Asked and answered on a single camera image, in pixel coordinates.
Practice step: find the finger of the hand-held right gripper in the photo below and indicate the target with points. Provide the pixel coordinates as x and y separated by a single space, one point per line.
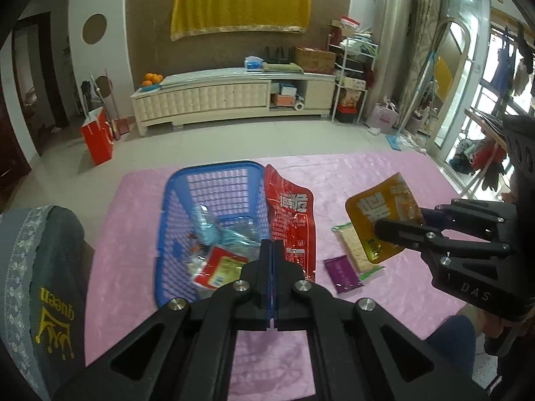
480 217
409 236

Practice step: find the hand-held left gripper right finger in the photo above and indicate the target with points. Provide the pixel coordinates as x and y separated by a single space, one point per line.
279 284

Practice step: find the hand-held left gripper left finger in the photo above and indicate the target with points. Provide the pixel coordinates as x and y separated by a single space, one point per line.
267 284

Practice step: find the yellow snack packet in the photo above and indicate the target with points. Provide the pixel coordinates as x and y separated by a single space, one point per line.
376 209

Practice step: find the red packet with yellow label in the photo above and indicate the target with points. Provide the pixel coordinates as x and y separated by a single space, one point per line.
219 267

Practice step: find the large red snack packet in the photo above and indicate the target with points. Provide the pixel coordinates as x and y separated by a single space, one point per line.
292 225

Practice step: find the light blue snack packet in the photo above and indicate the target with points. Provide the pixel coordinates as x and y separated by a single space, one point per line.
209 225

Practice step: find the blue plastic basket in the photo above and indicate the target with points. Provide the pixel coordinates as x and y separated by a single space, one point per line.
209 167

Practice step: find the pile of clothes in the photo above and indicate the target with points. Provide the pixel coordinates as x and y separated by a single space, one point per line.
480 163

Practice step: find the clear cracker packet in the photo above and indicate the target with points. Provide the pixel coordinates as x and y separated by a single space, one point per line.
355 250

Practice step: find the person's blue trouser leg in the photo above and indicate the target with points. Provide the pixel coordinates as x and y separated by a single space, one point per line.
453 342

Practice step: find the purple snack packet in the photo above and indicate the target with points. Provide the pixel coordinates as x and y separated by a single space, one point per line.
343 275

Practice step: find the blue flat mop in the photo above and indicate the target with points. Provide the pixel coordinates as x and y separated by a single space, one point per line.
395 143

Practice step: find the pink bag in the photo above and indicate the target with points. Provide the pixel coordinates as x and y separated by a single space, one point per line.
382 116

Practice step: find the arched standing mirror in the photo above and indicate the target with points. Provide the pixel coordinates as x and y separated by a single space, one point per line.
453 83

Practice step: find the pink embossed tablecloth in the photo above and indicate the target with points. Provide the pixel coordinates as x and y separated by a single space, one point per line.
133 217

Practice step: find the hanging clothes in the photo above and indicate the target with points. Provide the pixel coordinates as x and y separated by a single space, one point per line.
503 67

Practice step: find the white metal rack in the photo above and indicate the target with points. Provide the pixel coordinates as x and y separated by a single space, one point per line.
353 81

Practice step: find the white paper roll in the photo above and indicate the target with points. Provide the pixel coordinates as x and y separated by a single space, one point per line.
299 105

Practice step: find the orange box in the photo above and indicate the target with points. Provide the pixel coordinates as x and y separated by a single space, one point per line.
284 99

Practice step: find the light blue box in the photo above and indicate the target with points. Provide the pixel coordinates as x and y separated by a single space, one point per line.
288 89

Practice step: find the cream TV cabinet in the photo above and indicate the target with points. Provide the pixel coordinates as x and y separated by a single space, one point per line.
209 98

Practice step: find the white standing air conditioner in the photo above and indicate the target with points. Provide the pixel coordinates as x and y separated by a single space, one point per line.
393 37

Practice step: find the brown cardboard box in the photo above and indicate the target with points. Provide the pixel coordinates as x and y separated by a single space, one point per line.
313 60

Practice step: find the green cushion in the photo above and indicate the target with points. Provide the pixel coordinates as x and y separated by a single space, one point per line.
282 67

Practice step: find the broom with dustpan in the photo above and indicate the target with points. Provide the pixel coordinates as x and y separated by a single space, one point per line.
121 127

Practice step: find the blue and white tissue pack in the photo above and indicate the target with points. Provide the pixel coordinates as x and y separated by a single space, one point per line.
253 63

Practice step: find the red and white box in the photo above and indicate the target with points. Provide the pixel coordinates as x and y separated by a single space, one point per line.
350 22

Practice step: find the black router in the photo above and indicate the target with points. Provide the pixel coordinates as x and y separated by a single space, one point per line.
278 56

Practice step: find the red paper bag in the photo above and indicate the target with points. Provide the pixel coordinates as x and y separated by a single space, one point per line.
98 138

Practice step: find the blue plate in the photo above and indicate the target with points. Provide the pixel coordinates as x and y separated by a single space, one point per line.
150 87

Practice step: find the heap of oranges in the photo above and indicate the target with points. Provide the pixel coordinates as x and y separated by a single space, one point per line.
152 78

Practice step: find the yellow hanging cloth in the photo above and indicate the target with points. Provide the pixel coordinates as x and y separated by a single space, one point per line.
240 4

